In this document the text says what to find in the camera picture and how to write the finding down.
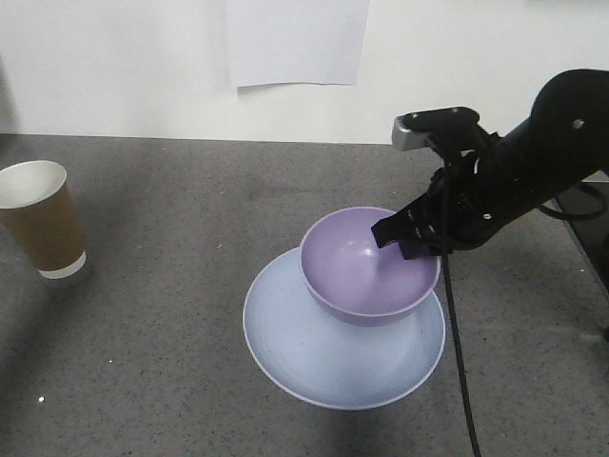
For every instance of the light blue plastic plate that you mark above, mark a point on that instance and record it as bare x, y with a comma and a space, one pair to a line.
326, 362

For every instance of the lilac plastic bowl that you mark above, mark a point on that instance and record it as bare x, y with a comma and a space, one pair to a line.
355, 281

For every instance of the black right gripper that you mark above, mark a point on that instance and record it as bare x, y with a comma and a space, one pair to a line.
490, 181

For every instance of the white paper sheet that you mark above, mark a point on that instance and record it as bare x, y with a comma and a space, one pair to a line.
295, 42

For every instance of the brown paper cup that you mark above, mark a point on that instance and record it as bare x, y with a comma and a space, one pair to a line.
37, 210

